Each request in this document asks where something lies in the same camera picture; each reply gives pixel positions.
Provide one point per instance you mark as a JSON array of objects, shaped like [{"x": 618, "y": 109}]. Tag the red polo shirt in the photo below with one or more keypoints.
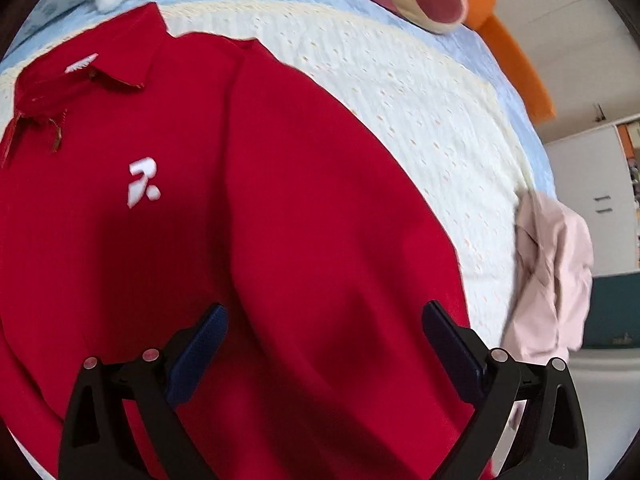
[{"x": 300, "y": 210}]

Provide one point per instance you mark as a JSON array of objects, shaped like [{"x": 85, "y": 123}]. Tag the pale pink garment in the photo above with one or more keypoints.
[{"x": 550, "y": 270}]

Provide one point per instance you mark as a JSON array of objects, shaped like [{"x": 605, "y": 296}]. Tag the cream eyelet blanket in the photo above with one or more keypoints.
[{"x": 400, "y": 135}]

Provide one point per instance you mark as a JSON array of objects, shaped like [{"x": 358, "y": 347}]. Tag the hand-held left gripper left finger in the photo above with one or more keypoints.
[{"x": 200, "y": 355}]

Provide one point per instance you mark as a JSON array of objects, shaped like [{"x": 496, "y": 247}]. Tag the white cabinet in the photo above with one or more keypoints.
[{"x": 585, "y": 170}]

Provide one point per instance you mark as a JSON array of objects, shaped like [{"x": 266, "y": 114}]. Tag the orange cushion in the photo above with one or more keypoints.
[{"x": 520, "y": 75}]

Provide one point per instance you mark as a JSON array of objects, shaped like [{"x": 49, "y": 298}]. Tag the dark green box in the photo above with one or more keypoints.
[{"x": 615, "y": 310}]

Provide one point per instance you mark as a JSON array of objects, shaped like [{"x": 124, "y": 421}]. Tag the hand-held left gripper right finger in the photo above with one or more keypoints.
[{"x": 450, "y": 355}]

